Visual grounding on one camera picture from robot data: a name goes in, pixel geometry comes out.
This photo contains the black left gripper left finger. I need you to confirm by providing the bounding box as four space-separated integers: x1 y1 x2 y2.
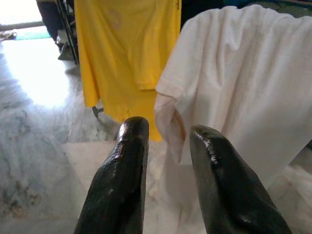
73 116 150 234

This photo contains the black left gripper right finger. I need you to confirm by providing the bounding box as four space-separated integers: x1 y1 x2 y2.
189 124 293 234

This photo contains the white garment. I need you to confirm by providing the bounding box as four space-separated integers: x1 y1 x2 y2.
154 4 312 191

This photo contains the yellow shirt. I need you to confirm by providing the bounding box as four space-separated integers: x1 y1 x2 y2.
74 0 182 142

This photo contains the green doormat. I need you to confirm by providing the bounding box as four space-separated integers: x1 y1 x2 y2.
16 31 53 41

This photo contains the dark navy garment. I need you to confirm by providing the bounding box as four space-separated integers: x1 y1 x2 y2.
180 0 224 31

